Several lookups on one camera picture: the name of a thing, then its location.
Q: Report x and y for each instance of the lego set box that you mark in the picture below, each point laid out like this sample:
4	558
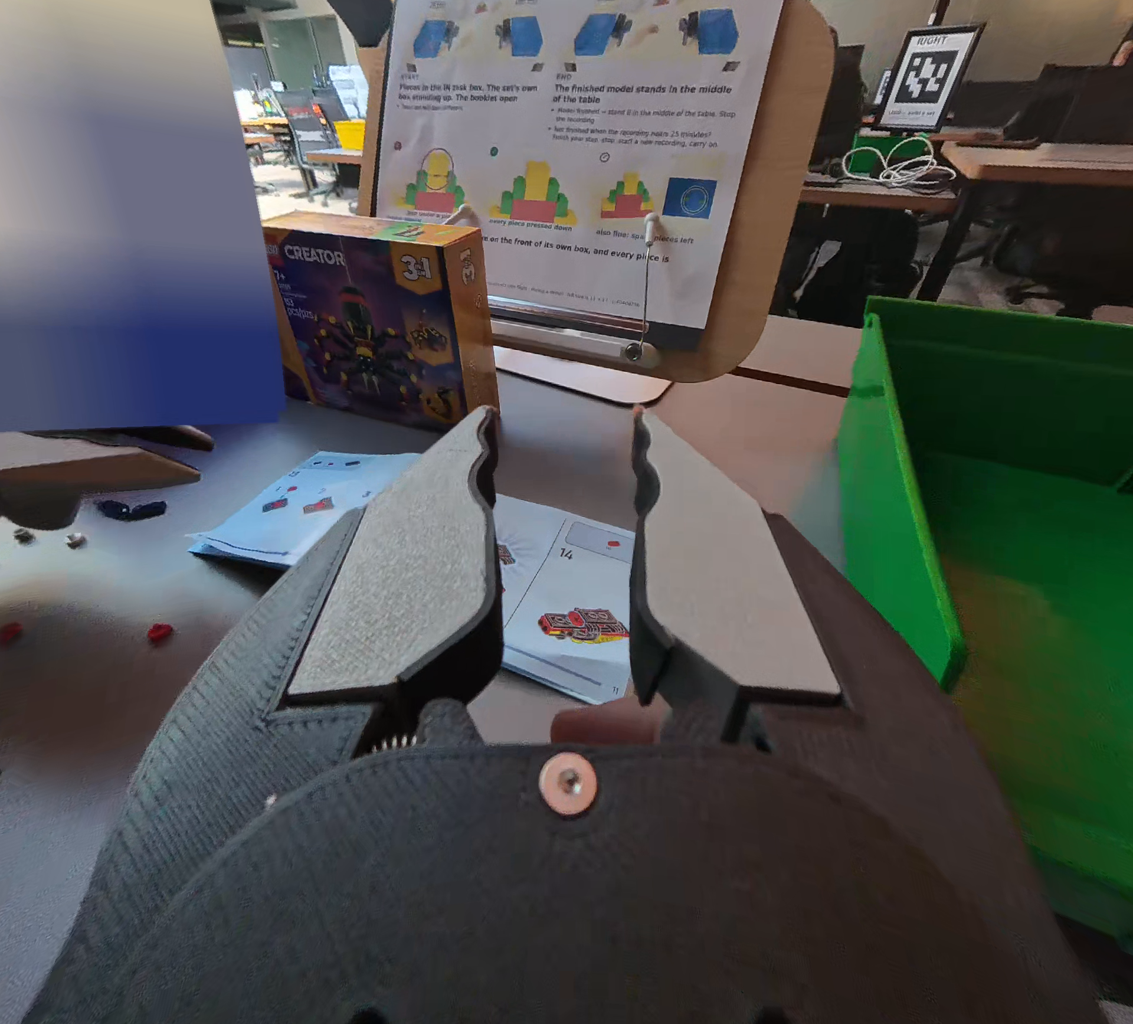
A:
372	316

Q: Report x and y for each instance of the green plastic bin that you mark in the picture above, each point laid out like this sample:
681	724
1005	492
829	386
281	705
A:
1018	564

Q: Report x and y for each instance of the printed instruction sheet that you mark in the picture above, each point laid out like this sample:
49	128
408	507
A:
575	112

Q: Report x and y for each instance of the yellow plastic bin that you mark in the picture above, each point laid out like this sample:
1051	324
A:
350	134

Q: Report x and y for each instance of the light blue instruction booklet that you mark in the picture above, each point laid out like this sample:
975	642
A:
292	510

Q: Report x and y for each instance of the dark blue lego piece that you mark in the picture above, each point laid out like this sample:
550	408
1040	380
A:
133	509

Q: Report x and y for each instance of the wooden office desk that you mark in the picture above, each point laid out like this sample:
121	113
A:
1036	161

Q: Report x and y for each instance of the black framed tag sign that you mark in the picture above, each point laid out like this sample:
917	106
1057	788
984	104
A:
929	77

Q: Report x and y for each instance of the black office chair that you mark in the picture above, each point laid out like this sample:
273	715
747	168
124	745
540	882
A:
310	130

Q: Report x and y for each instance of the wooden document stand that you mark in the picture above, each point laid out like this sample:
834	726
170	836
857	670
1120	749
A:
783	201

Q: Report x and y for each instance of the black angled panel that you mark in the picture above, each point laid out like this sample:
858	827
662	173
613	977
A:
356	8

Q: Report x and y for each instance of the red lego piece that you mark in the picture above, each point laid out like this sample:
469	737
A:
8	633
160	633

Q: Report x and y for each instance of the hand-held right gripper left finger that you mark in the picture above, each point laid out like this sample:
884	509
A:
398	590

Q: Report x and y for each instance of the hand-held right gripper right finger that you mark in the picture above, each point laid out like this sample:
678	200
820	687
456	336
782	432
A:
735	590

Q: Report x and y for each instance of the wooden stand base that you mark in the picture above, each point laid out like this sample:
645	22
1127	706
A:
97	466

